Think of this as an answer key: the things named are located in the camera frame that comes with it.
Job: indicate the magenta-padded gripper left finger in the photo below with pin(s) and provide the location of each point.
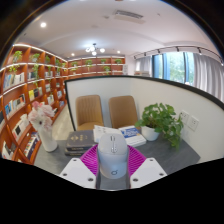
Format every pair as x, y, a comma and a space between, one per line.
78, 173

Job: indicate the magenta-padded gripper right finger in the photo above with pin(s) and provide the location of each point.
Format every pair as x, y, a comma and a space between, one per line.
148, 172

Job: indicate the white computer mouse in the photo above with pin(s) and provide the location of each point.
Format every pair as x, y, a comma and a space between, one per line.
112, 156

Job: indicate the dark blue hardcover book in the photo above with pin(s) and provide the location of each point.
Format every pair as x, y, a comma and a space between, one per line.
74, 152
80, 139

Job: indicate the blue and white book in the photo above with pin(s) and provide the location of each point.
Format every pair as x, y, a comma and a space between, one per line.
132, 135

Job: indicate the white vase with pink flowers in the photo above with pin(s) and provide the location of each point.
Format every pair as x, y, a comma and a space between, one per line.
45, 133

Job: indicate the green plant in white pot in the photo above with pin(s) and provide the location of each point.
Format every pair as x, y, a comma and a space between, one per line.
160, 120

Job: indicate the tan upholstered chair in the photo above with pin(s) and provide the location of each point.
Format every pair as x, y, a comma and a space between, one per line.
122, 111
89, 111

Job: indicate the orange wooden bookshelf unit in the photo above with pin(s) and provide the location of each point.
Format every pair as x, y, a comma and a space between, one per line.
20, 100

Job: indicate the large window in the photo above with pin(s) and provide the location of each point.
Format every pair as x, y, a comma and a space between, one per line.
175, 66

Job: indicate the grey curtain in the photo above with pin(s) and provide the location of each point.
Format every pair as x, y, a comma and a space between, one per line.
210, 75

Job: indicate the ceiling lamp with round bulbs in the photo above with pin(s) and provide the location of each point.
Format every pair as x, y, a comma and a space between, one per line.
94, 50

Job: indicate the ceiling air vent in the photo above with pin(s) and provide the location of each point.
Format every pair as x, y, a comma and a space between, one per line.
128, 14

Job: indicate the white wall outlet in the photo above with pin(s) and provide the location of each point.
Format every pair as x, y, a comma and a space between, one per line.
193, 123
184, 117

